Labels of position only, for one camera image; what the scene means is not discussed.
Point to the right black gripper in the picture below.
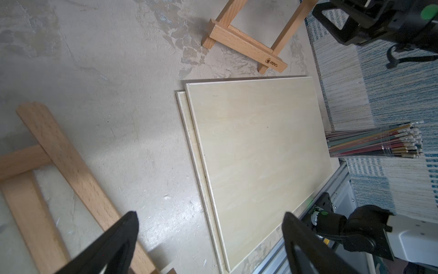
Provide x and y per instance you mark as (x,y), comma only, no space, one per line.
(399,22)

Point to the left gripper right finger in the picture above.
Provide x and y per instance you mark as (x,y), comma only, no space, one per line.
(324,260)

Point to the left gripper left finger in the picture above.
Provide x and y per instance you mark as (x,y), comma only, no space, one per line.
(111,253)

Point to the light wooden board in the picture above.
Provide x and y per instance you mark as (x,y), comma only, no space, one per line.
(263,151)
(190,132)

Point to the small wooden easel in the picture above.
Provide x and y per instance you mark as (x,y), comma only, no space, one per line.
(112,141)
(220,30)

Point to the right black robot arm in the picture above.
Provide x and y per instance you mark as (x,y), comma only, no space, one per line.
(378,67)

